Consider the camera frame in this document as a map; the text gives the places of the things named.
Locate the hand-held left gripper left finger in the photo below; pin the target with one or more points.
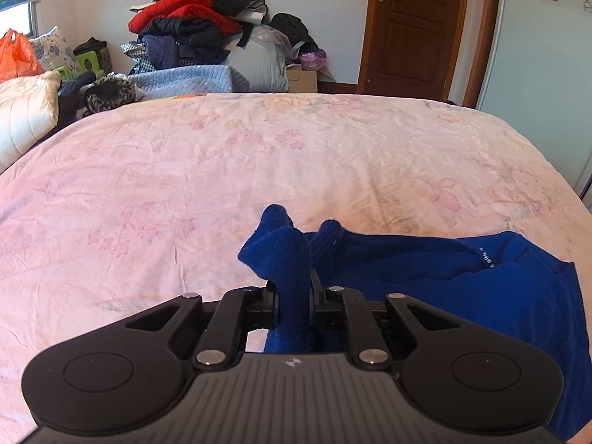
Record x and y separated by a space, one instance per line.
263 310

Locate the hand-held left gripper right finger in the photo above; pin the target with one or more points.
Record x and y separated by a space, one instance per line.
320 310

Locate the blue sweater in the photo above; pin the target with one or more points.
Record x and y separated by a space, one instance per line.
462 286

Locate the pile of dark clothes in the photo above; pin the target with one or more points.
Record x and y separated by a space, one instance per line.
185 44

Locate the dark clothes heap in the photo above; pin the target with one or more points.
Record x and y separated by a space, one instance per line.
71 97

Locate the pink floral blanket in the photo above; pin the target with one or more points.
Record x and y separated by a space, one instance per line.
231 171

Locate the cardboard box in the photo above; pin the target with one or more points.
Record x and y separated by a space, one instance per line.
303 81

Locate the light blue quilted blanket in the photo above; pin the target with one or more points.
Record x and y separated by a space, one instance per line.
185 81

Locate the grey bedding bundle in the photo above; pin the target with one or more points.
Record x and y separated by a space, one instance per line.
259 67

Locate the purple bag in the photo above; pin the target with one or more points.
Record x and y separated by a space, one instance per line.
313 61

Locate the leopard print slipper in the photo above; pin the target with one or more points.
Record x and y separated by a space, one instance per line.
108 95

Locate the black backpack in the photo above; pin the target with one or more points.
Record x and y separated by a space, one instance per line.
293 30

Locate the brown wooden door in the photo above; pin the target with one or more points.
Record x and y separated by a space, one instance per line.
411 27

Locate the green stool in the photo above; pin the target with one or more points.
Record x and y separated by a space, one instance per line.
88 61

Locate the red sweater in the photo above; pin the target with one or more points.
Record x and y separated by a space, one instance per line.
185 9

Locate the white quilted pillow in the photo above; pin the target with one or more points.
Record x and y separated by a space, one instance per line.
23 111

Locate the white wardrobe with flower print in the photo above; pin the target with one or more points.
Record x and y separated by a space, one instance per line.
541 64

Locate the floral pillow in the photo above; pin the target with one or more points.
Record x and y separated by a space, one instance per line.
53 51

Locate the orange plastic bag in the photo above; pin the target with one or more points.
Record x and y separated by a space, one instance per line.
16 58

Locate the window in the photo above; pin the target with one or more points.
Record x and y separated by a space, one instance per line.
32 18

